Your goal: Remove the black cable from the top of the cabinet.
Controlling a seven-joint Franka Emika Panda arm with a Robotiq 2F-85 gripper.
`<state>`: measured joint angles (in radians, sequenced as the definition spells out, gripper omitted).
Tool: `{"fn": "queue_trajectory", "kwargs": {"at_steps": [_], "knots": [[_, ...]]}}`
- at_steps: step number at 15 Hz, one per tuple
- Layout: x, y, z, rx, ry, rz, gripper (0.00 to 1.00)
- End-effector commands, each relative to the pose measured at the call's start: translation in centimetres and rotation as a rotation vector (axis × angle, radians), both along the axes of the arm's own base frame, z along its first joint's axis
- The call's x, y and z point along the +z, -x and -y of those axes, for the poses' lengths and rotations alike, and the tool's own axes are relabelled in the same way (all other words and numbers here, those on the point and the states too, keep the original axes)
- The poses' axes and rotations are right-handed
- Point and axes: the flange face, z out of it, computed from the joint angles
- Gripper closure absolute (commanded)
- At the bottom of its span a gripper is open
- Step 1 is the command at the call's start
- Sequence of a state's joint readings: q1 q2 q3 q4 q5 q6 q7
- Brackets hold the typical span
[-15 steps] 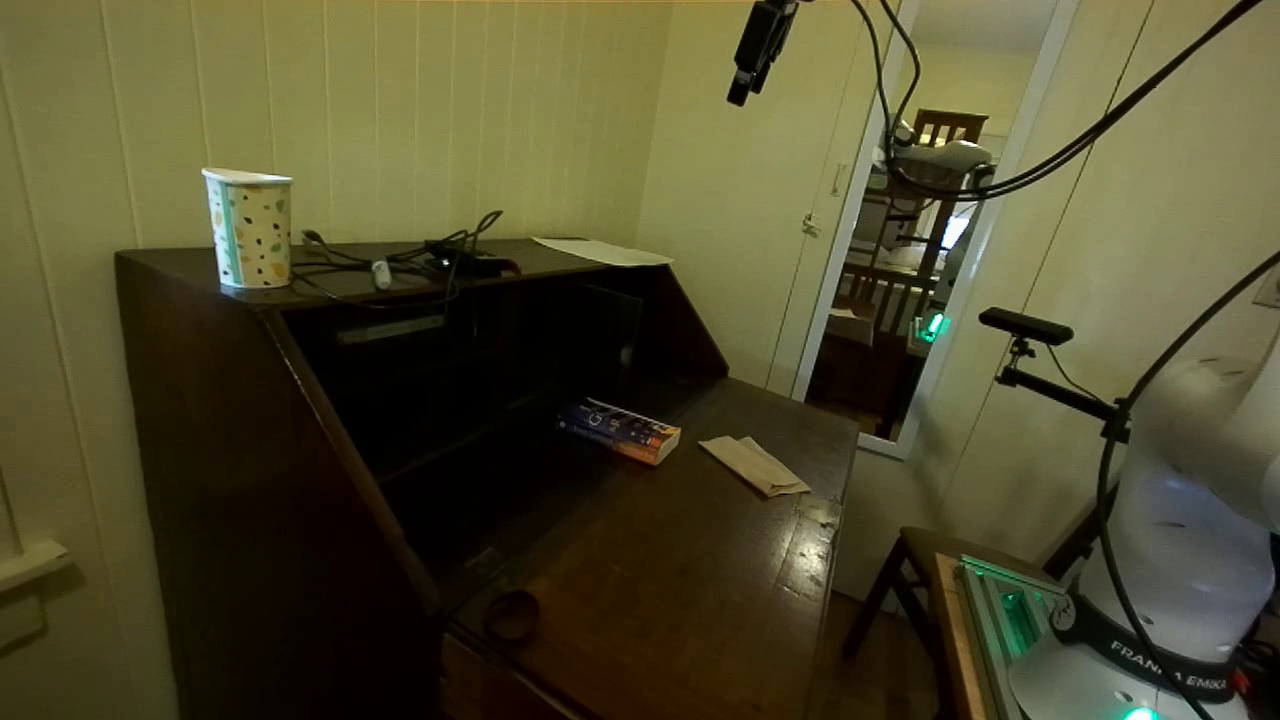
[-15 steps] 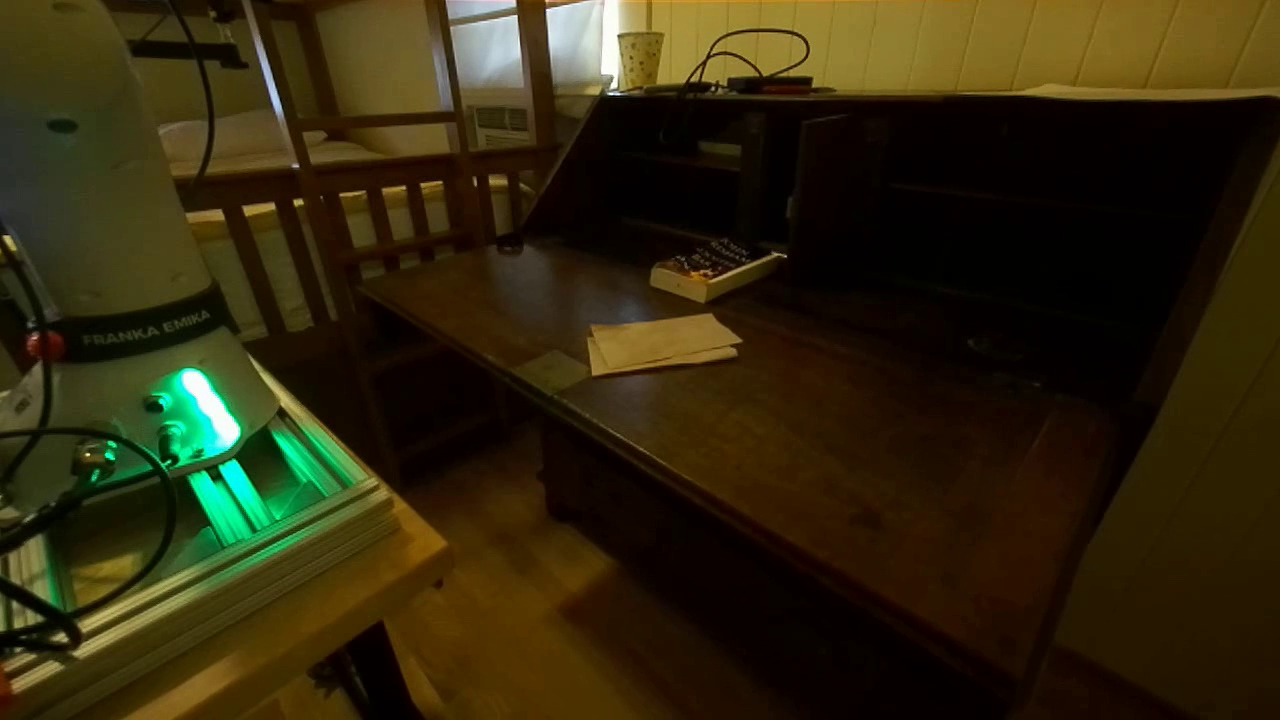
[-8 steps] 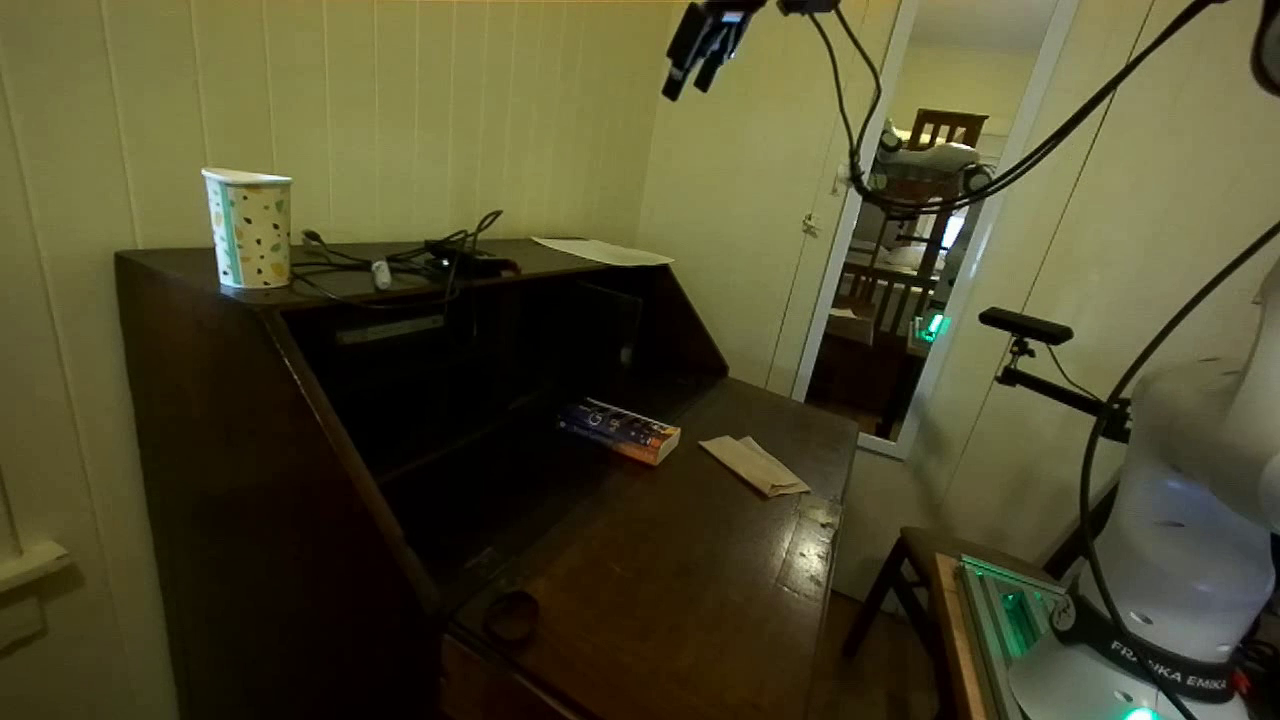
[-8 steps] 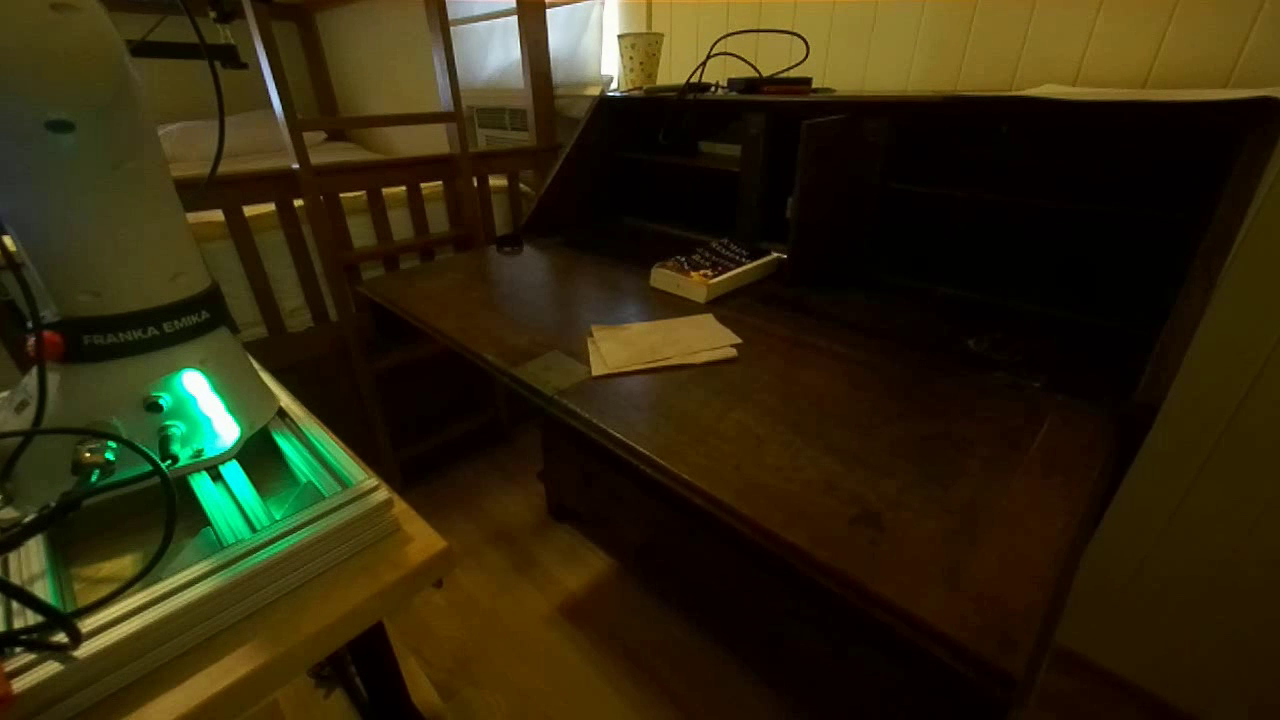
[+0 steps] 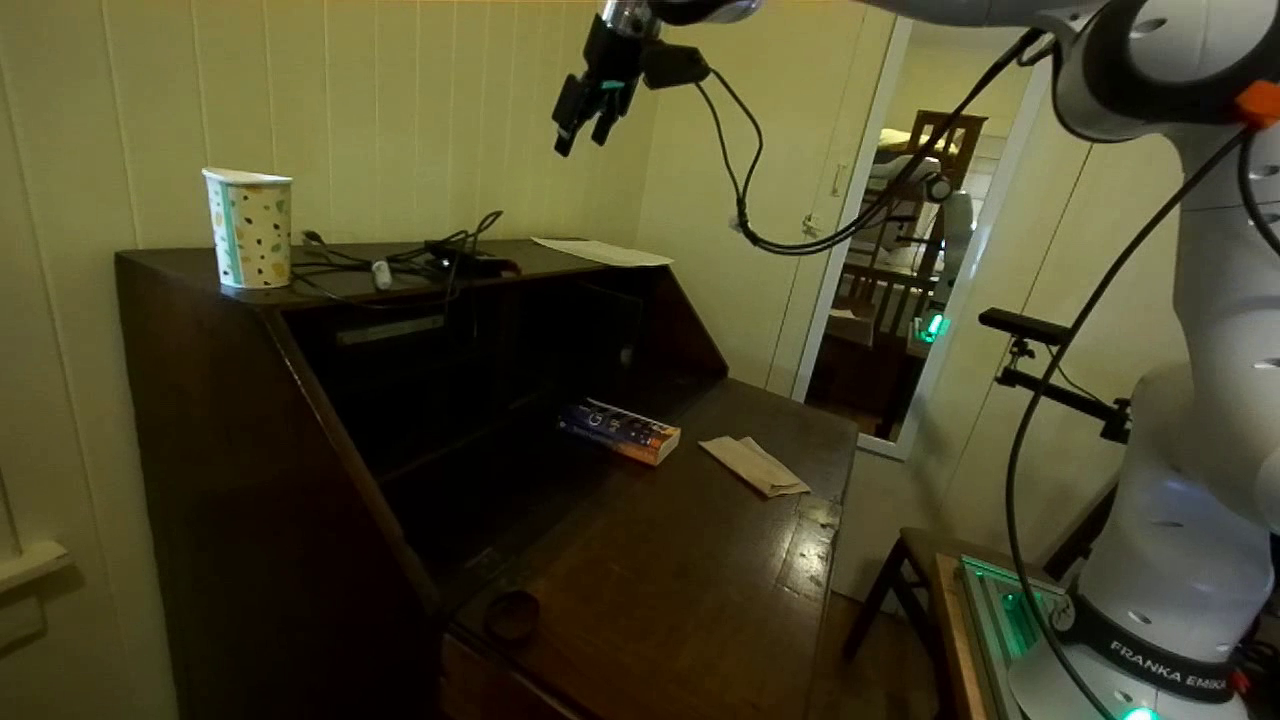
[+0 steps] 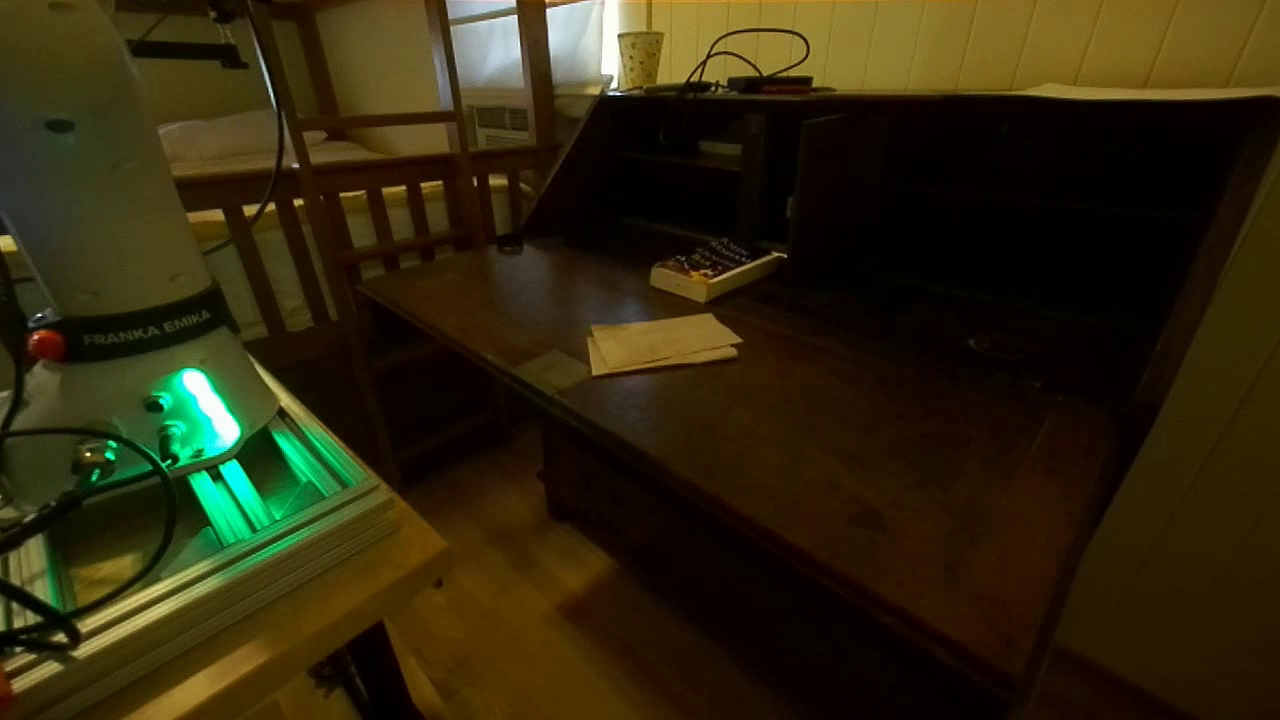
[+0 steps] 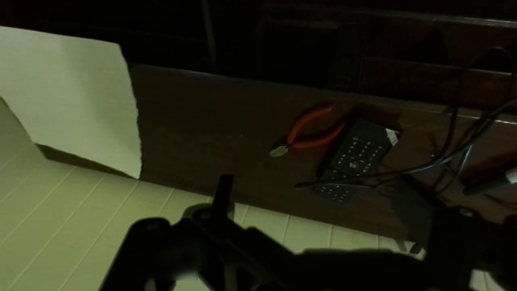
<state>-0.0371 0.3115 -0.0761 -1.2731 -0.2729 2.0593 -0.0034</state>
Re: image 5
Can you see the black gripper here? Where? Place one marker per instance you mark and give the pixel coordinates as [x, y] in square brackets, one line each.
[617, 62]

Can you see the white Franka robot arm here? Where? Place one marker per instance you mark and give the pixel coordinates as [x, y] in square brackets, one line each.
[1200, 533]

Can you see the round wooden cabinet knob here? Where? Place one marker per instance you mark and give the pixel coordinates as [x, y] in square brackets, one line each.
[513, 614]

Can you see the dark wooden secretary cabinet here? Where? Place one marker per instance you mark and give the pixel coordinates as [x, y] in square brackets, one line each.
[265, 533]

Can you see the white paper sheet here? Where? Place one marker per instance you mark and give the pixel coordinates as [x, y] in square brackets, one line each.
[600, 249]

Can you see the blue Lobster Bar book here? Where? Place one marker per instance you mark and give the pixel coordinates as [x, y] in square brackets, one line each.
[622, 430]

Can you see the white framed glass door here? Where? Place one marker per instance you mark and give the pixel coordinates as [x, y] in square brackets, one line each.
[883, 304]

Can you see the dotted white paper cup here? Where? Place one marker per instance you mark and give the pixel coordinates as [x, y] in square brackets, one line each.
[253, 234]

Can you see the beige paper envelope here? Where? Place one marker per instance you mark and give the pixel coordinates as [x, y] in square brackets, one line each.
[766, 455]

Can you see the tan paper pad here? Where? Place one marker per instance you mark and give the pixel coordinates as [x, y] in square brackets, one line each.
[744, 469]

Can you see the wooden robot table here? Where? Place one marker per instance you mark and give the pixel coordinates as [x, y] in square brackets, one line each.
[963, 666]

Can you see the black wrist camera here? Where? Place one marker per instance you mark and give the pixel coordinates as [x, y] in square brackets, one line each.
[674, 66]

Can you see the black camera on stand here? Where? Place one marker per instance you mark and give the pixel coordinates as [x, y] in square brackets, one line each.
[1027, 326]

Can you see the aluminium frame rail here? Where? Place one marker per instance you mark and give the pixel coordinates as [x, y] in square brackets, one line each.
[995, 593]

